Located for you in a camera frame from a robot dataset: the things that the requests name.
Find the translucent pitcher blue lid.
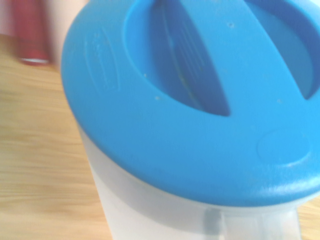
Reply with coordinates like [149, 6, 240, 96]
[60, 0, 320, 240]

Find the red water bottle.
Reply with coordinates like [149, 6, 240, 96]
[13, 0, 51, 66]

